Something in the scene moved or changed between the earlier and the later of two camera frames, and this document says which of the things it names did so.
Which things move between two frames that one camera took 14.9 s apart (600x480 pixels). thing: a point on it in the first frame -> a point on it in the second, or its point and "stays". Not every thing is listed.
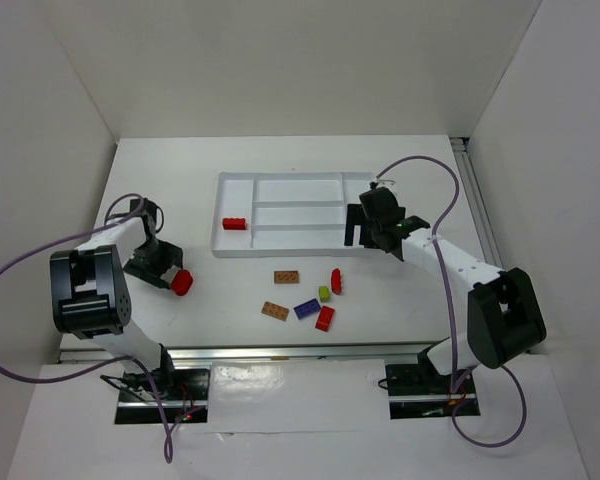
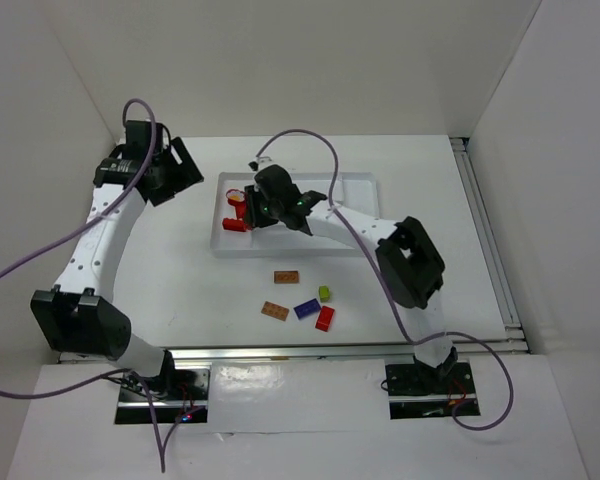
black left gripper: x=161 y=265 -> x=181 y=167
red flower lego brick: x=336 y=281 -> x=237 y=198
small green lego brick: x=324 y=293 stays
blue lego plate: x=307 y=308 stays
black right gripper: x=365 y=232 -> x=250 y=214
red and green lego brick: x=324 y=318 stays
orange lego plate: x=286 y=277 stays
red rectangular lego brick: x=234 y=224 stays
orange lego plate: x=276 y=311 stays
